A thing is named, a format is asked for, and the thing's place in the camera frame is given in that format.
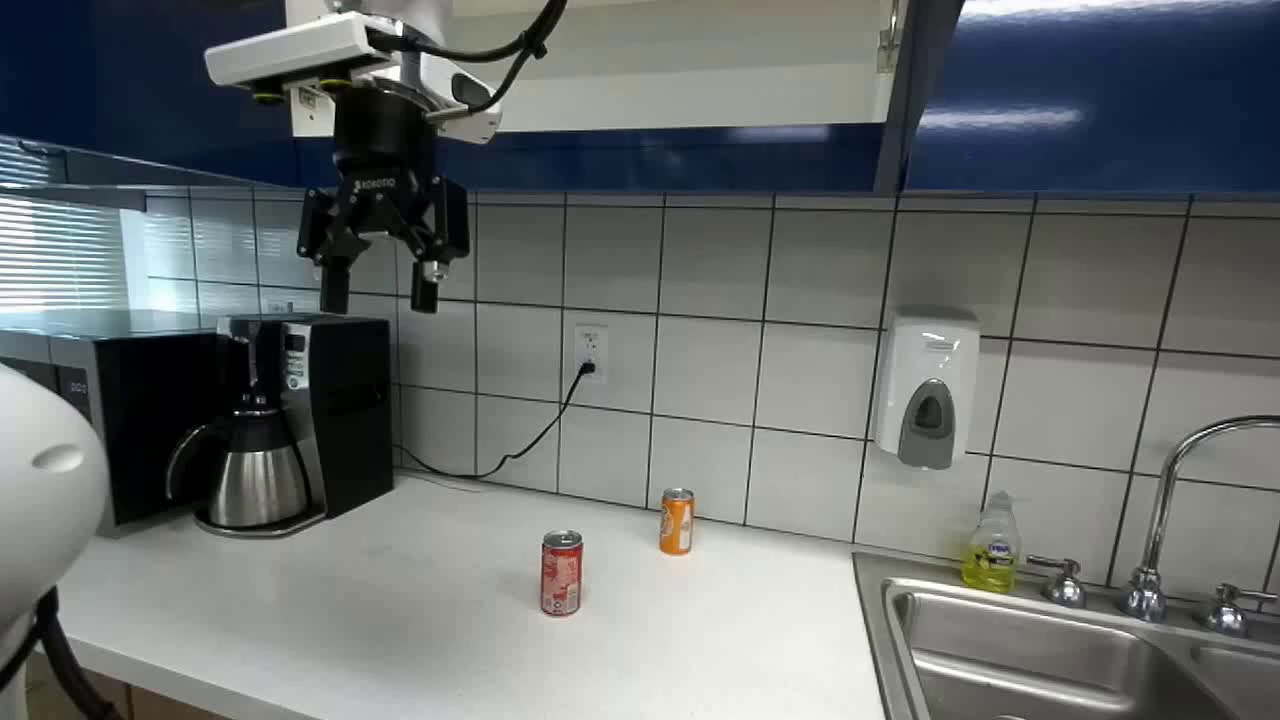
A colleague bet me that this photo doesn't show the white wall outlet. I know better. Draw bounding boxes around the white wall outlet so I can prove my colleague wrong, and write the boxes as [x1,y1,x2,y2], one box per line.
[568,321,613,394]

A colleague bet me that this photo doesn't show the white window blinds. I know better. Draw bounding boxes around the white window blinds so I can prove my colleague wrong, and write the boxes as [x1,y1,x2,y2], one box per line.
[0,195,138,321]

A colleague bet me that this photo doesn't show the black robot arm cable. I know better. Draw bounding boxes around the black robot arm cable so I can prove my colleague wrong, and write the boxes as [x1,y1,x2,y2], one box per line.
[372,0,572,112]

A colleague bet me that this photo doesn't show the white wall soap dispenser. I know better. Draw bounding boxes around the white wall soap dispenser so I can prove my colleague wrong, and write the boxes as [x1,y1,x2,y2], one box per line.
[874,314,983,475]

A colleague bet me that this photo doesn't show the blue cabinet door seen edge-on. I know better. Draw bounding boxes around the blue cabinet door seen edge-on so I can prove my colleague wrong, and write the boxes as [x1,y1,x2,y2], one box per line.
[870,0,967,202]

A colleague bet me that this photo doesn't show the closed blue cabinet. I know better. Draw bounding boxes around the closed blue cabinet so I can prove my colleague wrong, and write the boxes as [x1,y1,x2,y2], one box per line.
[904,0,1280,203]

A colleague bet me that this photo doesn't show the metal cabinet hinge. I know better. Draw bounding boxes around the metal cabinet hinge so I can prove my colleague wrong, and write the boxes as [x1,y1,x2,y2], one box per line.
[874,5,909,76]

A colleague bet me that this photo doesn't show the chrome faucet handle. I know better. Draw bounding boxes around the chrome faucet handle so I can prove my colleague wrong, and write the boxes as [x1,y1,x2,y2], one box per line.
[1199,581,1260,642]
[1042,554,1092,614]

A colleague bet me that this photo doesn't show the wooden lower cabinet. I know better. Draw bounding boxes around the wooden lower cabinet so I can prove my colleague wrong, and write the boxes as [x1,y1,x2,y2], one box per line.
[21,648,231,720]

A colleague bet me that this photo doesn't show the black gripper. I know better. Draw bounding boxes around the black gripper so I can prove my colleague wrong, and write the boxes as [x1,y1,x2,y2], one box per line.
[293,86,472,321]

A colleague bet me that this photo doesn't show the stainless steel sink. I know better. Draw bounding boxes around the stainless steel sink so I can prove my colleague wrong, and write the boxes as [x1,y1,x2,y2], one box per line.
[850,548,1280,720]

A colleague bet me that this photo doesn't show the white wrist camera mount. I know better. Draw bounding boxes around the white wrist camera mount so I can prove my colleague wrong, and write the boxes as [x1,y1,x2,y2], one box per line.
[202,7,391,139]

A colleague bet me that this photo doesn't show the wide blue cabinet door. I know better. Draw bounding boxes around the wide blue cabinet door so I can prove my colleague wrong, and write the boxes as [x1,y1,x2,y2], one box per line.
[0,0,304,194]

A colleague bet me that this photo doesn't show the red soda can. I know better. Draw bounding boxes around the red soda can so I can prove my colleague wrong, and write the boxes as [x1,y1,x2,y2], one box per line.
[535,528,587,619]

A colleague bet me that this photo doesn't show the orange soda can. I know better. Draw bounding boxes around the orange soda can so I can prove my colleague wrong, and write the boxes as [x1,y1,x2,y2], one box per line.
[655,486,700,562]

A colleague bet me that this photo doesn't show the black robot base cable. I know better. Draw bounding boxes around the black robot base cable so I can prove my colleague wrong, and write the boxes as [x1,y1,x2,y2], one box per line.
[0,589,125,720]

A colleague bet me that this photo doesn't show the black coffee maker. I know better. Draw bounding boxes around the black coffee maker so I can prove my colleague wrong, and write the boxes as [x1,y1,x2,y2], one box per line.
[231,314,402,541]

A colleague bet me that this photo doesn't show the black box appliance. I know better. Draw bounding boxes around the black box appliance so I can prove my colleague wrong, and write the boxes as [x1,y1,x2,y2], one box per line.
[91,329,255,528]

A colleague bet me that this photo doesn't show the black power cord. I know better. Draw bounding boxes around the black power cord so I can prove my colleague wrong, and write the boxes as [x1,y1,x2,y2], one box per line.
[391,355,599,486]

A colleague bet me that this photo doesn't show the steel coffee carafe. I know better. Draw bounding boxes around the steel coffee carafe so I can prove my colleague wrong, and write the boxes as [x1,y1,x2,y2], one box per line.
[159,379,326,541]

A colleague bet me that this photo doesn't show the yellow dish soap bottle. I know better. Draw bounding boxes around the yellow dish soap bottle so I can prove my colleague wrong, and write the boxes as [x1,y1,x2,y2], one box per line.
[960,488,1030,601]

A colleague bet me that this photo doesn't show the chrome gooseneck faucet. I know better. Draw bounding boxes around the chrome gooseneck faucet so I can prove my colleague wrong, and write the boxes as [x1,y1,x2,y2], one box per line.
[1115,414,1280,627]

